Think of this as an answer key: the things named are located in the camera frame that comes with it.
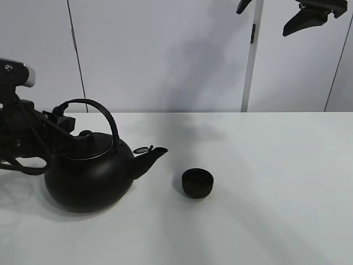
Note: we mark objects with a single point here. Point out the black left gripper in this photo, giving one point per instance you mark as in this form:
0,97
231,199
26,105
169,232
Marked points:
27,133

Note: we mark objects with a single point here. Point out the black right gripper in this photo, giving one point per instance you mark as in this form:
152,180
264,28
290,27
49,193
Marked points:
313,13

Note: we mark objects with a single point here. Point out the black kettle teapot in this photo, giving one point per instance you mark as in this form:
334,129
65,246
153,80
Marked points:
100,173

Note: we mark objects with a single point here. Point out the small black teacup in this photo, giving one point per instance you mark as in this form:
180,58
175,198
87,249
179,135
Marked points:
197,183

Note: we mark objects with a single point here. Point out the white vertical wall post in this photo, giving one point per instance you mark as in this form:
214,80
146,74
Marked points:
252,54

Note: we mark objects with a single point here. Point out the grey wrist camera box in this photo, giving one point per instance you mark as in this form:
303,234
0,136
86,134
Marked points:
15,73

